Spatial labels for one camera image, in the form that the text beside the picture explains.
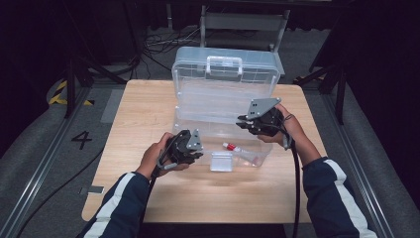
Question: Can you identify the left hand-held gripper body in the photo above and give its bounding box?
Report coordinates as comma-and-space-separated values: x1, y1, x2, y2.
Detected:
165, 128, 203, 166

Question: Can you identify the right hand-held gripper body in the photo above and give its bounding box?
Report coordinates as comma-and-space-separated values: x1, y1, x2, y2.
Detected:
245, 96, 285, 138

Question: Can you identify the red and white tube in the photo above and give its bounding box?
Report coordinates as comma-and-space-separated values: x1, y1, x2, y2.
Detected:
221, 141, 261, 167

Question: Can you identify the clear plastic storage box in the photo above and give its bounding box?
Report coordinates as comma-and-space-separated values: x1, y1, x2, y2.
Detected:
170, 46, 282, 174

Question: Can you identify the person's right hand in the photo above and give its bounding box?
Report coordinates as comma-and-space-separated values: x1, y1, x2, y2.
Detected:
257, 104, 310, 153

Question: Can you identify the person's left hand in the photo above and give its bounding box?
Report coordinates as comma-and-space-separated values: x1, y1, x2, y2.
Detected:
135, 132, 190, 181

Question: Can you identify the grey metal stand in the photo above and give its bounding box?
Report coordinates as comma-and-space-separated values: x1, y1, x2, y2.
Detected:
197, 4, 292, 77

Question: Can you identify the small grey tape strip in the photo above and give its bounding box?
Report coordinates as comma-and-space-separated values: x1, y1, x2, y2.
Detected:
78, 184, 105, 195

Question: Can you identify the black tripod stand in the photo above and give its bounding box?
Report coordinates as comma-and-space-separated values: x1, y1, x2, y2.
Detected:
63, 54, 129, 120

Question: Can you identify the yellow and black floor tape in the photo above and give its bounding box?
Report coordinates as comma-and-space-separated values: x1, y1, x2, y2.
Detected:
48, 79, 96, 107

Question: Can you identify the left hand-held gripper cable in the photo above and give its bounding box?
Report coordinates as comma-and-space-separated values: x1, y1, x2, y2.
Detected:
138, 131, 186, 238

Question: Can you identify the grey floor rail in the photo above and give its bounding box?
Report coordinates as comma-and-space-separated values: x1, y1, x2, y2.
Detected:
320, 93, 396, 238
0, 84, 94, 238

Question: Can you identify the bundle of floor cables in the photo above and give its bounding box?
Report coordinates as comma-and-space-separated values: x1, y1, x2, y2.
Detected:
141, 27, 203, 75

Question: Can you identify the black floor cable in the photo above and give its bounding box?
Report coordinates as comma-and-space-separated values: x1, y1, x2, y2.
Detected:
15, 144, 107, 238

